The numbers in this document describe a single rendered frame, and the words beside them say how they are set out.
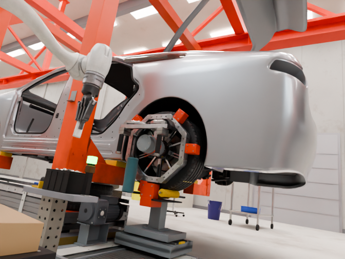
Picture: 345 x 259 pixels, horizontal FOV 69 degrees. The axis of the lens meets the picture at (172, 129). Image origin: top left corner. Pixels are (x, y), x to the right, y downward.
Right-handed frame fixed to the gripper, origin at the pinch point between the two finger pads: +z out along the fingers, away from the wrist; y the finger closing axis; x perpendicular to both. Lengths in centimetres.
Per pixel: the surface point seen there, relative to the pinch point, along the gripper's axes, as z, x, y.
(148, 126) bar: -23, 66, -31
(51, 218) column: 45, 18, -35
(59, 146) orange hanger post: 3, 32, -83
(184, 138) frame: -22, 89, -14
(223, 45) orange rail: -246, 277, -125
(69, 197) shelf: 30.5, 15.1, -18.2
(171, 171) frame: 4, 88, -20
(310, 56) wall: -533, 809, -122
